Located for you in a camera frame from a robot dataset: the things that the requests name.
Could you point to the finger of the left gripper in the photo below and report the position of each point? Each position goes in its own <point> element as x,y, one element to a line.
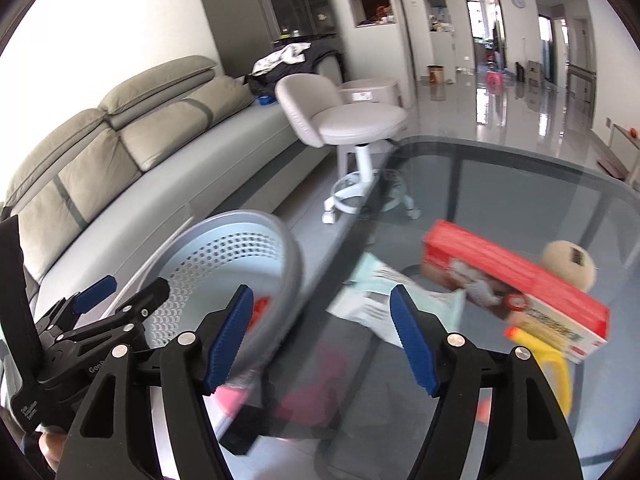
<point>124,326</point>
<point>89,298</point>

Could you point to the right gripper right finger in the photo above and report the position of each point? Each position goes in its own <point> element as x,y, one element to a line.
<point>527,436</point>

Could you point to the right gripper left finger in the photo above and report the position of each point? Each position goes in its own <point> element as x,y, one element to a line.
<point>112,436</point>

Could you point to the grey perforated trash basket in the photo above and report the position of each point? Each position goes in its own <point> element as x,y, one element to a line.
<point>204,267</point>

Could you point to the small brown trash bin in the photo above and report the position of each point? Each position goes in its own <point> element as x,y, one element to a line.
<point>436,74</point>

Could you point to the person's left hand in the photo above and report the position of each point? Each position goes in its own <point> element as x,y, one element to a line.
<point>51,446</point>

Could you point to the grey leather sofa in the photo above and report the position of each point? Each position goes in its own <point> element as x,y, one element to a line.
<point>105,192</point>

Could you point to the red toothpaste box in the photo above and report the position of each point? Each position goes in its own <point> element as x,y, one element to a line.
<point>516,290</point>

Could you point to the cream wool polishing pad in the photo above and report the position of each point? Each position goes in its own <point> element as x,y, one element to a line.
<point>571,263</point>

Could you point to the white swivel stool chair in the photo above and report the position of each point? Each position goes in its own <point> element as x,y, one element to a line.
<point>319,116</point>

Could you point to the pile of clothes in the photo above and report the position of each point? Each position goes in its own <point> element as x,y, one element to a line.
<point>319,57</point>

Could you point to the white plastic step stool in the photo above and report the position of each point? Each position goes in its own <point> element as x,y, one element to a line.
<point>373,90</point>

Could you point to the dark grey refrigerator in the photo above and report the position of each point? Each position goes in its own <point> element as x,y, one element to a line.
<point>246,30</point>

